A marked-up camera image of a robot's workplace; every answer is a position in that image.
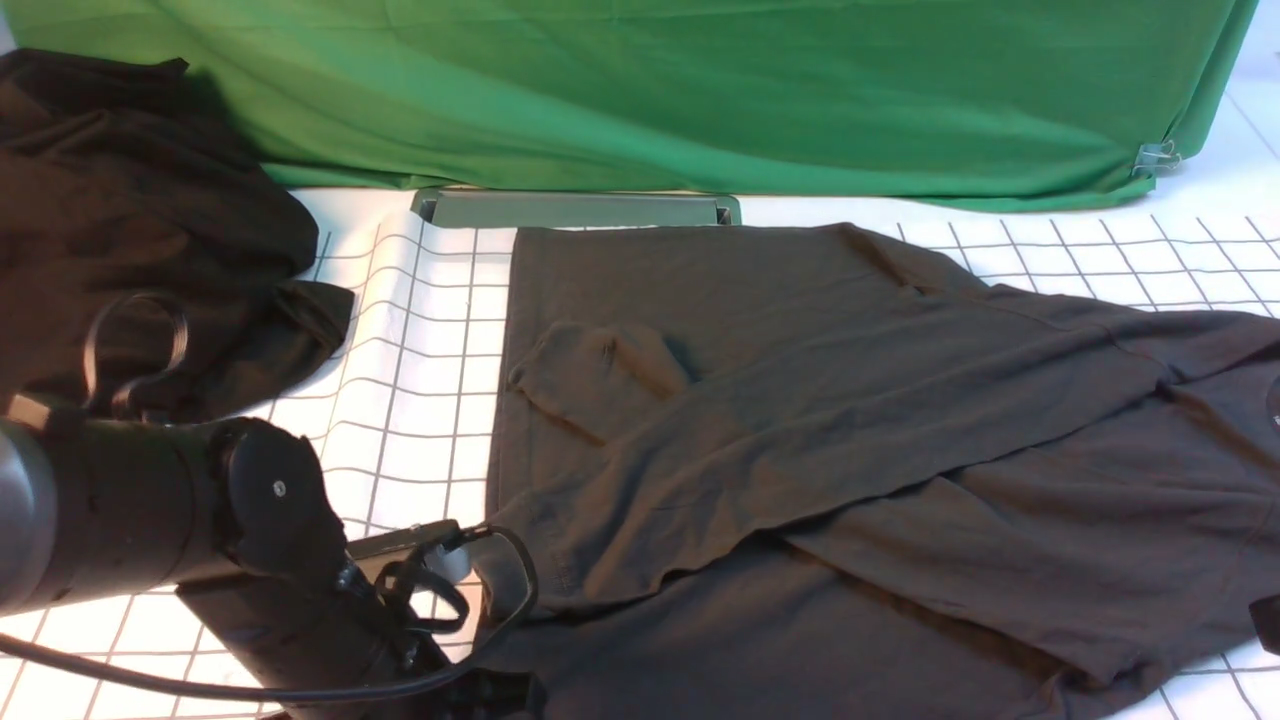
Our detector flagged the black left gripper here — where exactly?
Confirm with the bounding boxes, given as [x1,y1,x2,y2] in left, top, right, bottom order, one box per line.
[399,667,547,719]

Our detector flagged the gray long sleeve shirt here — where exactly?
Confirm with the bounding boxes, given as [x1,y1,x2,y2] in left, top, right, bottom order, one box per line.
[486,225,1277,719]

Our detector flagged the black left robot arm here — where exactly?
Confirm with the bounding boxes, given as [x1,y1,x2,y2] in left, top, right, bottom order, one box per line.
[3,395,547,719]

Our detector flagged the white grid paper mat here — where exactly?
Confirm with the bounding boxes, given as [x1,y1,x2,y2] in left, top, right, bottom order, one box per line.
[0,210,1280,720]

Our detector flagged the gray metal tray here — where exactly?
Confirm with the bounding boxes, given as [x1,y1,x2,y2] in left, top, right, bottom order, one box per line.
[411,188,742,229]

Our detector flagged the pile of black clothes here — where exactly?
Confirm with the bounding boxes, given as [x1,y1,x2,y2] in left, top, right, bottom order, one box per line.
[1,49,355,423]

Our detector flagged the green backdrop cloth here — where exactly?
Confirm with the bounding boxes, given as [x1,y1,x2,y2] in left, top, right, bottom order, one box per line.
[3,1,1257,213]

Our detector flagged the silver binder clip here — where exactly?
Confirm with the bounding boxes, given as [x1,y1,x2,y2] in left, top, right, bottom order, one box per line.
[1132,138,1183,177]

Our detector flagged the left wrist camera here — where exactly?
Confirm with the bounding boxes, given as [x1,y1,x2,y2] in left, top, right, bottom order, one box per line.
[347,519,472,585]

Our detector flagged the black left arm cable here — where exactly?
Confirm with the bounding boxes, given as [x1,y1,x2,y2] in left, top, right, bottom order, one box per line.
[0,290,541,703]

